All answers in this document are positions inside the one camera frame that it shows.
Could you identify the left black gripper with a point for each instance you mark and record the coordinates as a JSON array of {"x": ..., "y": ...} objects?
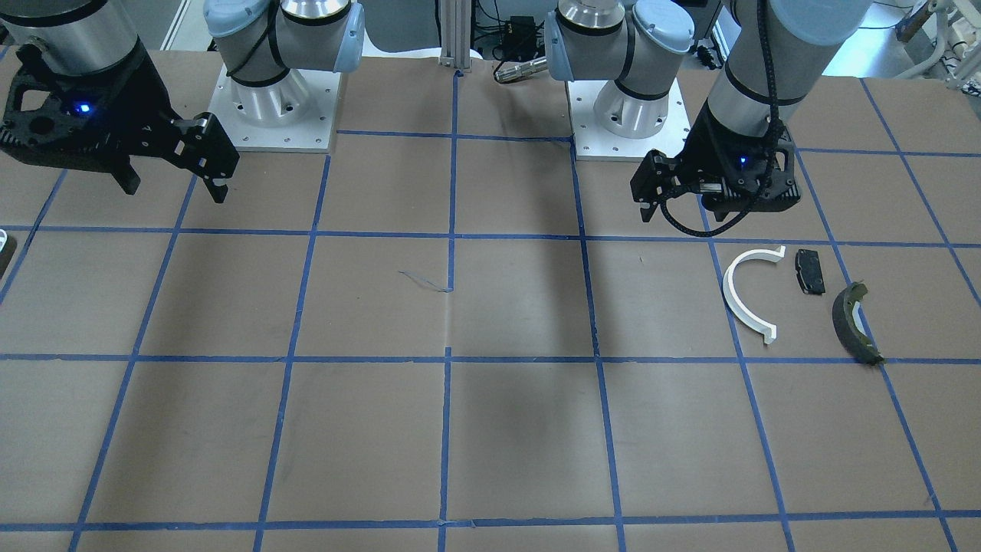
[{"x": 703, "y": 150}]

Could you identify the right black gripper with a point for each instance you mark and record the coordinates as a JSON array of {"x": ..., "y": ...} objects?
[{"x": 143, "y": 98}]

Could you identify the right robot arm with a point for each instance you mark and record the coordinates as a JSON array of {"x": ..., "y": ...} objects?
[{"x": 259, "y": 41}]

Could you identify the small black brake pad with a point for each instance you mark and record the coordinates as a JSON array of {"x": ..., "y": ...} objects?
[{"x": 809, "y": 272}]

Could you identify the silver cylindrical tool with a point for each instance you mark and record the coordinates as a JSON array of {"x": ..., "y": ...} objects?
[{"x": 520, "y": 71}]

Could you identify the white curved plastic clamp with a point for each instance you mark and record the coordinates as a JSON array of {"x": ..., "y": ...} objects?
[{"x": 768, "y": 331}]

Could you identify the black electronics box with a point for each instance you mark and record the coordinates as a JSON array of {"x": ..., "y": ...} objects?
[{"x": 519, "y": 31}]

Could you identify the dark green brake shoe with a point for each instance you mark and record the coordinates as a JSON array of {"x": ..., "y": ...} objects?
[{"x": 845, "y": 323}]

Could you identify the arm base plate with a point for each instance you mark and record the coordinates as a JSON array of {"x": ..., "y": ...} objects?
[
  {"x": 594, "y": 142},
  {"x": 268, "y": 126}
]

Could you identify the aluminium frame post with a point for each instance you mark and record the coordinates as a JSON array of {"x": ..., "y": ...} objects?
[{"x": 455, "y": 34}]

